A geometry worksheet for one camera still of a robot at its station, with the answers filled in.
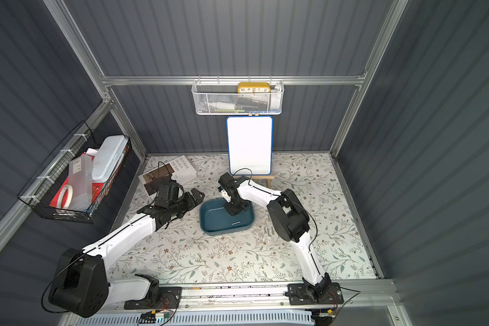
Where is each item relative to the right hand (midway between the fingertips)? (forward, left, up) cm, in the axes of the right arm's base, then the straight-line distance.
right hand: (238, 207), depth 96 cm
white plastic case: (+1, +46, +33) cm, 57 cm away
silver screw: (-8, +1, 0) cm, 8 cm away
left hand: (-2, +16, +11) cm, 20 cm away
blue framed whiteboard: (+21, -6, +24) cm, 32 cm away
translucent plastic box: (-8, +51, +31) cm, 61 cm away
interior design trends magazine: (+22, +32, +2) cm, 39 cm away
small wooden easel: (+14, -15, +4) cm, 21 cm away
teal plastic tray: (-5, +11, -3) cm, 12 cm away
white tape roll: (-16, +50, +33) cm, 62 cm away
